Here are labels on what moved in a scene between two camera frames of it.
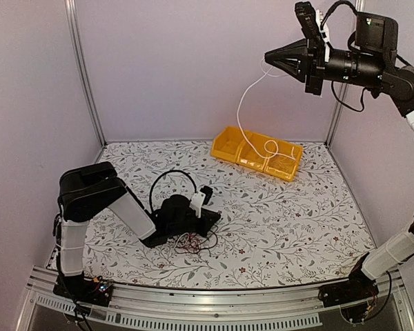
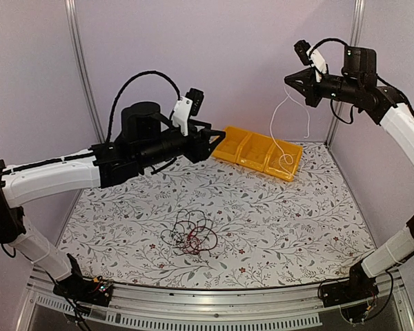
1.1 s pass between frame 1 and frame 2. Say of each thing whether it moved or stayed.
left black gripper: moved
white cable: moved
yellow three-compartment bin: stayed
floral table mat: stayed
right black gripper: moved
